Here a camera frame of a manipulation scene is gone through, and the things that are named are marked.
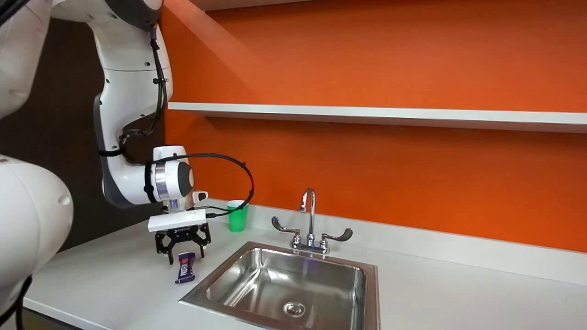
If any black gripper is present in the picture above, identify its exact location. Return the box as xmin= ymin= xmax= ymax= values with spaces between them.
xmin=152 ymin=222 xmax=214 ymax=266

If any black base cable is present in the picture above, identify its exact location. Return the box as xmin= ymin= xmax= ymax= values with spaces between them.
xmin=0 ymin=274 xmax=34 ymax=330

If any dark brown cabinet panel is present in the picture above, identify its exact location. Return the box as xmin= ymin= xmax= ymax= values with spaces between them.
xmin=0 ymin=17 xmax=168 ymax=253

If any stainless steel sink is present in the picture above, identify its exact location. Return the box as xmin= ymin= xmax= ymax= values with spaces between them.
xmin=179 ymin=239 xmax=381 ymax=330

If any round metal sink drain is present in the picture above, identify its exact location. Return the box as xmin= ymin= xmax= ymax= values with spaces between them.
xmin=280 ymin=299 xmax=308 ymax=321

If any green plastic cup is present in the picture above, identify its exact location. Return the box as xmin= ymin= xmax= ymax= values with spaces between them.
xmin=225 ymin=198 xmax=251 ymax=235

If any white wall shelf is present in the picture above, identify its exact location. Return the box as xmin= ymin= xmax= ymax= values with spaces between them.
xmin=165 ymin=101 xmax=587 ymax=134

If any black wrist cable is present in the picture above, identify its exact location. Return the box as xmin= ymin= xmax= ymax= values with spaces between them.
xmin=179 ymin=153 xmax=256 ymax=220

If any purple protein candy bar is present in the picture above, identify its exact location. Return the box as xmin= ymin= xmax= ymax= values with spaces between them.
xmin=174 ymin=252 xmax=198 ymax=286

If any chrome two-handle faucet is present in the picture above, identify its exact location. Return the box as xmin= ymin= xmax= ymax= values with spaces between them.
xmin=269 ymin=187 xmax=355 ymax=259

